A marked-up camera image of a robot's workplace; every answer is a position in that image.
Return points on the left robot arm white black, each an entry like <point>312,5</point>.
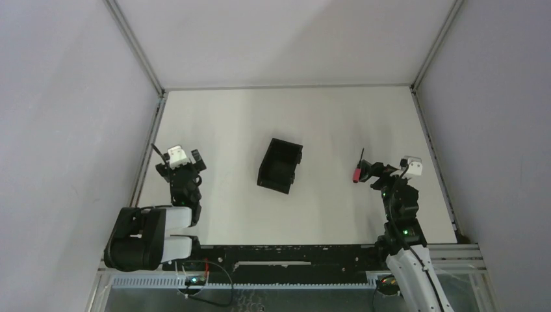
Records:
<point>141,238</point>

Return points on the right controller board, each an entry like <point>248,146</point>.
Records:
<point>387,286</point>

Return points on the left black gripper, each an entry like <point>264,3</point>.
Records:
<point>181,171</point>

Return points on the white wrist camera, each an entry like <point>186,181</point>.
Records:
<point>177,157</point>
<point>411,166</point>

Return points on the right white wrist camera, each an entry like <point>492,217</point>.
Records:
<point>411,166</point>

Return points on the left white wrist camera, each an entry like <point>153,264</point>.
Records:
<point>177,157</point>

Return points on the left controller board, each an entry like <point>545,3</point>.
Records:
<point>195,281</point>

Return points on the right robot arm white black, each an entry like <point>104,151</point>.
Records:
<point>403,246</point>

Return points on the aluminium frame rail front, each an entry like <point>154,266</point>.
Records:
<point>456,257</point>

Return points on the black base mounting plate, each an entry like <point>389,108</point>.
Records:
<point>282,264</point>

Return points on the red handled screwdriver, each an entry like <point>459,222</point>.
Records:
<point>357,172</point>

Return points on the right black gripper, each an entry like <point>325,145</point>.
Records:
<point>379,170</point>

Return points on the controller board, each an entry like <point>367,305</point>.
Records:
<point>195,281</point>
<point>387,286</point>

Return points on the black plastic bin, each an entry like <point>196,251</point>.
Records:
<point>277,170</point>

